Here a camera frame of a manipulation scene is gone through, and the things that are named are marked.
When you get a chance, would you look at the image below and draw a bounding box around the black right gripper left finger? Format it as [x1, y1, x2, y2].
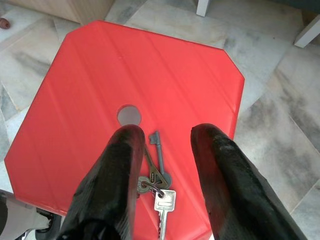
[56, 124, 146, 240]

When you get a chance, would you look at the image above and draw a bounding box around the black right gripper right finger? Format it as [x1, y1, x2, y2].
[190, 123, 309, 240]

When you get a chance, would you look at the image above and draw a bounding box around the round-head silver key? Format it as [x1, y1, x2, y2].
[136, 175, 152, 195]

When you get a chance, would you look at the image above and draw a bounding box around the brass triangular-head key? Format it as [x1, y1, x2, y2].
[143, 147, 171, 192]

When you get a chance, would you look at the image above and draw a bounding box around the grey long-shank key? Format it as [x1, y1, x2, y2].
[148, 130, 173, 188]

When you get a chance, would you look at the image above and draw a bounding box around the silver square-head key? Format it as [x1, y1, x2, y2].
[153, 189, 177, 240]

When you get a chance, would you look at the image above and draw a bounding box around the black and white robot foot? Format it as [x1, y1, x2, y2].
[0, 189, 62, 240]

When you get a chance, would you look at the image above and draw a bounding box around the white furniture leg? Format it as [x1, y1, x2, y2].
[293, 18, 320, 49]
[195, 0, 210, 18]

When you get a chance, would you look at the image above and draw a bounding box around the light wooden cabinet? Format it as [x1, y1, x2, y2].
[4, 0, 116, 26]

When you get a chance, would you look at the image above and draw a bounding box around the small brown round object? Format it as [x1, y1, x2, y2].
[0, 17, 11, 31]

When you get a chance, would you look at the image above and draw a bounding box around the dark metal key ring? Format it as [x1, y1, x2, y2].
[143, 181, 166, 199]

